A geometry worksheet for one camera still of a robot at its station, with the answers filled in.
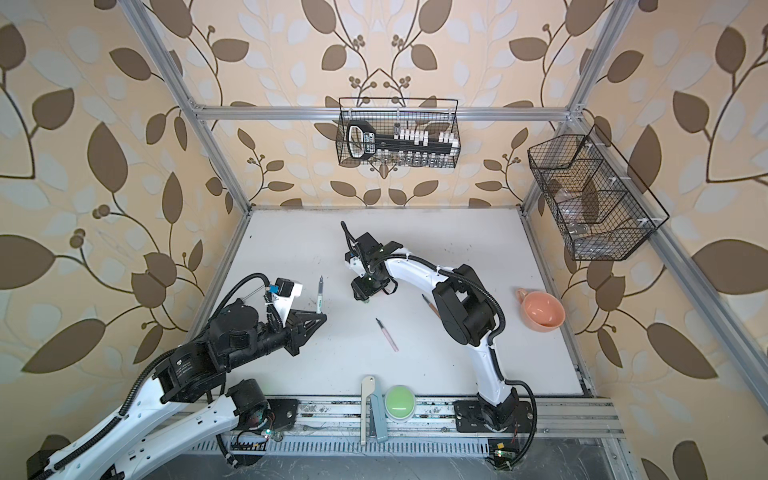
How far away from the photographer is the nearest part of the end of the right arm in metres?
0.71

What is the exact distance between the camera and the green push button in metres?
0.75

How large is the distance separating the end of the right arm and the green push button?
0.26 m
